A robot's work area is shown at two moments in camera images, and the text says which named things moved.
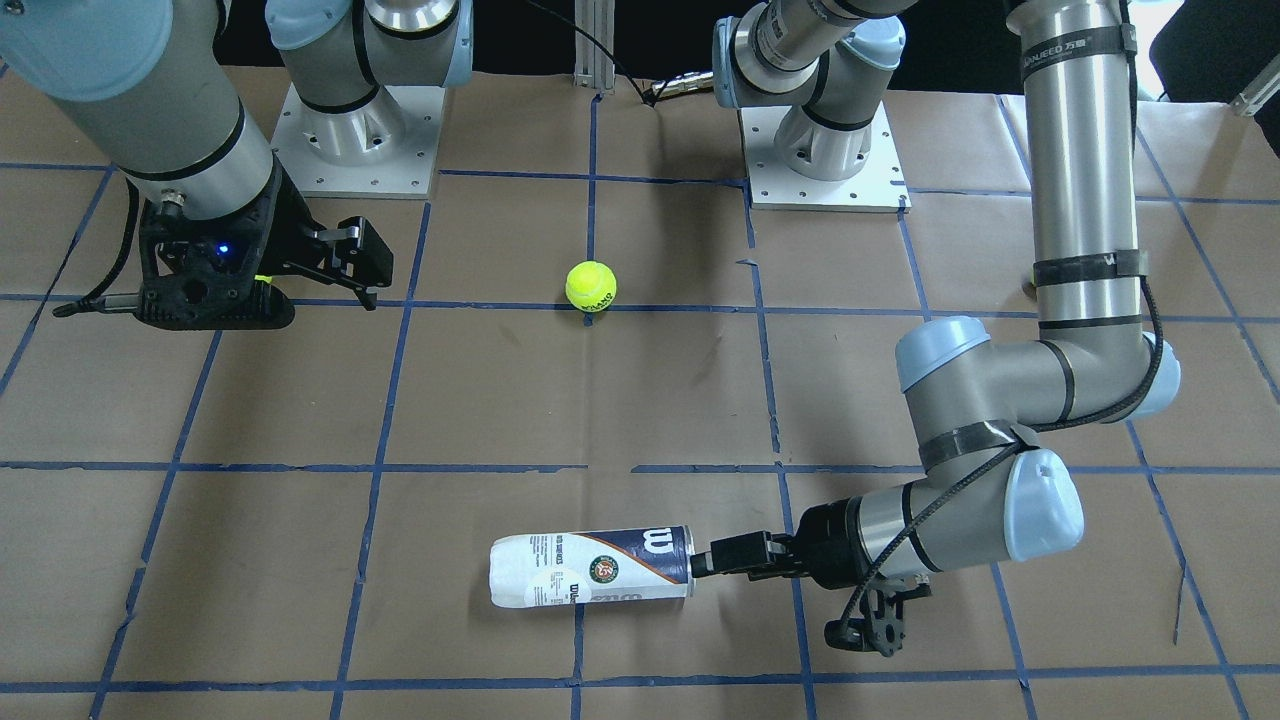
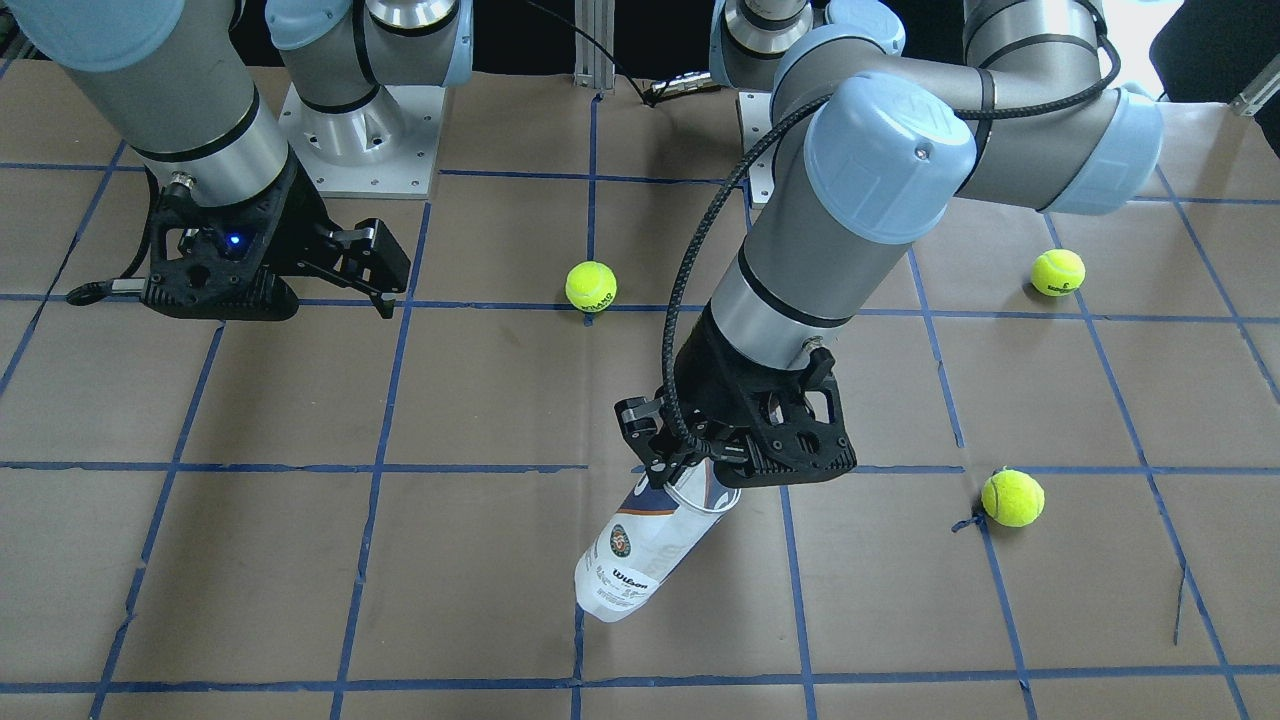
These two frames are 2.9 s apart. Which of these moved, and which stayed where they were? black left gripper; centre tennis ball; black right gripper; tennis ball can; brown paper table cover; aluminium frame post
Moved: black left gripper; tennis ball can
Stayed: black right gripper; aluminium frame post; brown paper table cover; centre tennis ball
